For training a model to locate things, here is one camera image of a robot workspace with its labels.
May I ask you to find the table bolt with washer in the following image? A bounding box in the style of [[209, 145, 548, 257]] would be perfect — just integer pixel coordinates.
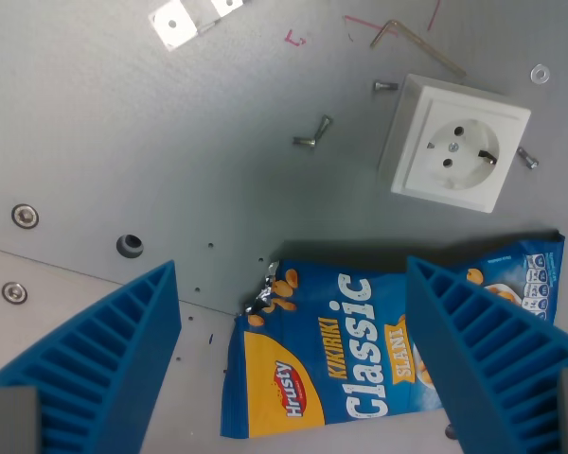
[[1, 281, 28, 306], [10, 203, 41, 229]]

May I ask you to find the shiny metal bracket plate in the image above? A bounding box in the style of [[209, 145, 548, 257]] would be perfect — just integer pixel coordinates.
[[148, 1, 215, 52], [209, 0, 245, 19]]

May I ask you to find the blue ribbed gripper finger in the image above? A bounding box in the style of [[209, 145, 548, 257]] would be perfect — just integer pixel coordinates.
[[405, 255, 568, 454], [0, 259, 183, 454]]

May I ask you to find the blue peanut snack bag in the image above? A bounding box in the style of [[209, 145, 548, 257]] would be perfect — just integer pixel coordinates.
[[219, 230, 566, 440]]

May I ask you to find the brass L-shaped hex key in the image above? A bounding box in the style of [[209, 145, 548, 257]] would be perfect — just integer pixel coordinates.
[[369, 19, 469, 80]]

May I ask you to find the white electrical wall socket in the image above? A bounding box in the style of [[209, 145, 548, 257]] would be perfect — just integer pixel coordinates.
[[377, 73, 532, 215]]

